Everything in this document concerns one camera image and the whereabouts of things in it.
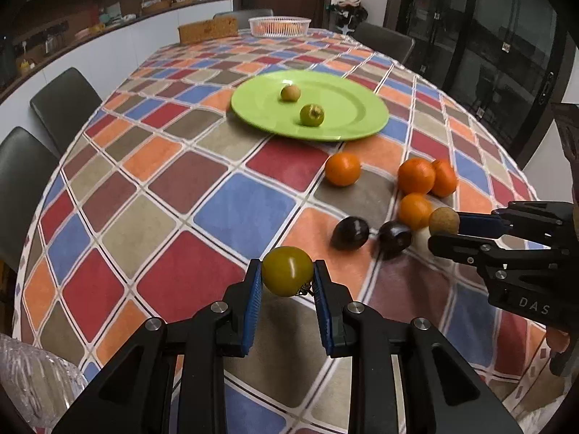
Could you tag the green plate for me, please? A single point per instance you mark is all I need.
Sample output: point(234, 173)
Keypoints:
point(343, 113)

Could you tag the white plastic basket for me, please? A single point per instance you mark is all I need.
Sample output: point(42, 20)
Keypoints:
point(279, 26)

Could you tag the person's right hand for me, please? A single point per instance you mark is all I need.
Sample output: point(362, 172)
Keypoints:
point(557, 340)

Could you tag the dark clothes on rack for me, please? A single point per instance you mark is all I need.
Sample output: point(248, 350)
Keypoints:
point(348, 11)

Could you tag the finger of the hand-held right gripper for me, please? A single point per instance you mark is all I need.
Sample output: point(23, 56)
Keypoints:
point(479, 226)
point(457, 251)

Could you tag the white base cabinet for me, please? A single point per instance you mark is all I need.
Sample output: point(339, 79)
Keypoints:
point(113, 49)

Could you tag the wicker box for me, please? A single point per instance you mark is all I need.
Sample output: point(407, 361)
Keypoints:
point(208, 29)

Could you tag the orange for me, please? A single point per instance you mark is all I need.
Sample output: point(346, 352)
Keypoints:
point(416, 175)
point(447, 177)
point(343, 169)
point(414, 210)

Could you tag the green tomato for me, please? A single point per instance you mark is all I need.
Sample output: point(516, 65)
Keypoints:
point(287, 271)
point(312, 114)

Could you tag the dark dining chair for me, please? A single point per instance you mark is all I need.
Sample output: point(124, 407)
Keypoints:
point(244, 12)
point(384, 40)
point(65, 104)
point(22, 190)

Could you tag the glass sliding door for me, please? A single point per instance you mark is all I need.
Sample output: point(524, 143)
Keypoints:
point(488, 54)

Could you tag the dark plum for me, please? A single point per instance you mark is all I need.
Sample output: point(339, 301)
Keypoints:
point(350, 233)
point(394, 238)

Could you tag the brown longan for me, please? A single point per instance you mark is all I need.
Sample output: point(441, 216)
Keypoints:
point(290, 92)
point(444, 220)

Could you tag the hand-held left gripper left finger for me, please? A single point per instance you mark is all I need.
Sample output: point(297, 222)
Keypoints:
point(251, 307)

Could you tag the heap of small oranges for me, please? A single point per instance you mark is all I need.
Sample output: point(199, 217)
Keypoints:
point(282, 27)

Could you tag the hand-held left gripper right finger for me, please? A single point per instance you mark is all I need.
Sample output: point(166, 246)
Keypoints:
point(323, 312)

